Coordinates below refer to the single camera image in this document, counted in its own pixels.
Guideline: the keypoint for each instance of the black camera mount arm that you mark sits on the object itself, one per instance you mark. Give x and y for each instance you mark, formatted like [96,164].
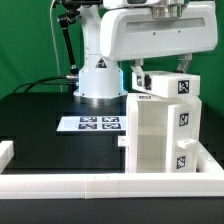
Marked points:
[72,14]

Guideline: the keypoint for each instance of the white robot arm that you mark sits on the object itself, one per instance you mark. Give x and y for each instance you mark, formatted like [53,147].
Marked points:
[100,79]

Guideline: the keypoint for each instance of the white cabinet door panel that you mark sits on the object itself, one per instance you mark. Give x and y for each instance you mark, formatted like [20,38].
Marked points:
[122,141]

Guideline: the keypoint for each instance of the white U-shaped obstacle fence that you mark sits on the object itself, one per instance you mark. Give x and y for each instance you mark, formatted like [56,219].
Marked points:
[208,181]

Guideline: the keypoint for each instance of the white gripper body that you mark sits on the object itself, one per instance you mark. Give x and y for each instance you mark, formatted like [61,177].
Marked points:
[133,33]

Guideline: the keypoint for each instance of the white fiducial marker sheet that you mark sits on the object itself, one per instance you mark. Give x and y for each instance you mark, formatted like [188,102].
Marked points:
[91,123]

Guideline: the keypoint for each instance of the white cabinet top block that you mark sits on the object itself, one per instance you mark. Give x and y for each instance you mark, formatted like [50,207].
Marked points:
[168,84]

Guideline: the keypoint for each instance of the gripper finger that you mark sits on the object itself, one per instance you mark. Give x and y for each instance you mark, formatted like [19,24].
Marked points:
[184,62]
[142,79]

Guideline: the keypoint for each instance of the white cabinet body box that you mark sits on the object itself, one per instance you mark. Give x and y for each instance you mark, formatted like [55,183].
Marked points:
[146,130]

